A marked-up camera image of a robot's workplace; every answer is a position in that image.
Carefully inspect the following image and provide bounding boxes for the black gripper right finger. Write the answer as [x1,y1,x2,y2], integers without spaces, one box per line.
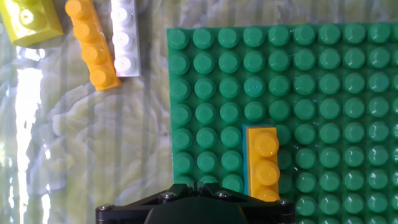
[198,182,295,224]

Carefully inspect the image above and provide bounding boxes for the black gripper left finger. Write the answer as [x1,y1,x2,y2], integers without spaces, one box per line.
[95,182,198,224]

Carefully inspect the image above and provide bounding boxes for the yellow-orange four-stud block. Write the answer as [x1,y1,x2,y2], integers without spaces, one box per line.
[64,0,122,92]
[246,126,281,202]

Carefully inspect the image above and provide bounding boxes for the teal four-stud block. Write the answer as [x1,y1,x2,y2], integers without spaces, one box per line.
[241,123,276,197]

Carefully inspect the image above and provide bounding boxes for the white four-stud block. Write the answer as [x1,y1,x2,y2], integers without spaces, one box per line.
[110,0,142,78]

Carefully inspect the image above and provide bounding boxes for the green studded baseplate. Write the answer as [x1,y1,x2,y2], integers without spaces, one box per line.
[167,23,398,224]

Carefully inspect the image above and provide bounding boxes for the lime yellow square block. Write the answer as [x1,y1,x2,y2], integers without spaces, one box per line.
[0,0,65,48]

